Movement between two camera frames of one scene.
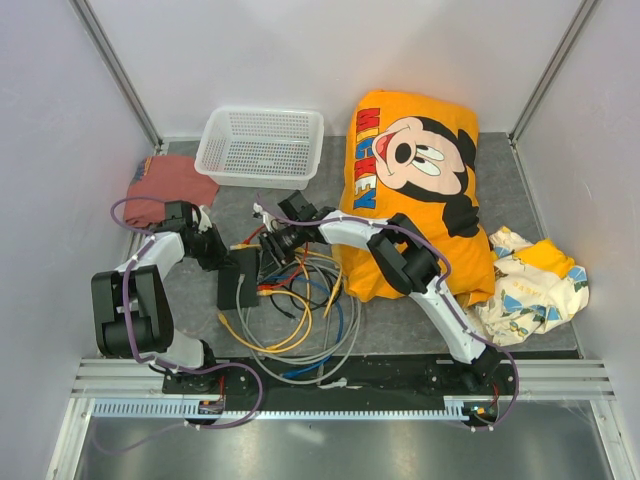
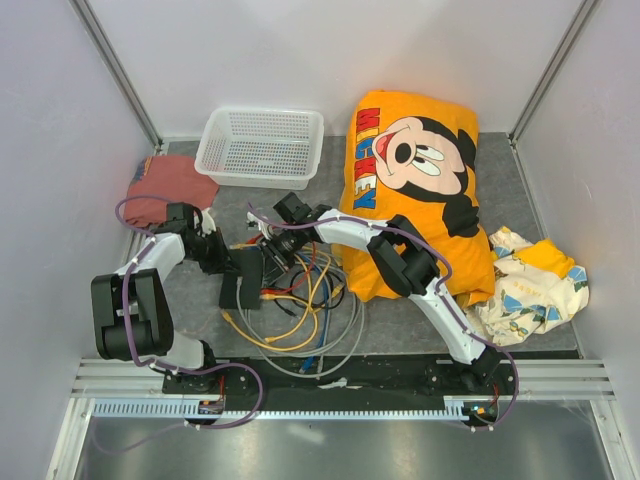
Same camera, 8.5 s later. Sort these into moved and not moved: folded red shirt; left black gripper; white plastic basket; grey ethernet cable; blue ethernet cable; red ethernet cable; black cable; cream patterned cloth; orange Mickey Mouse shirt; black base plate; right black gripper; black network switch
Moved: blue ethernet cable; red ethernet cable; grey ethernet cable; black cable
Not moved: white plastic basket; folded red shirt; black base plate; cream patterned cloth; left black gripper; right black gripper; black network switch; orange Mickey Mouse shirt
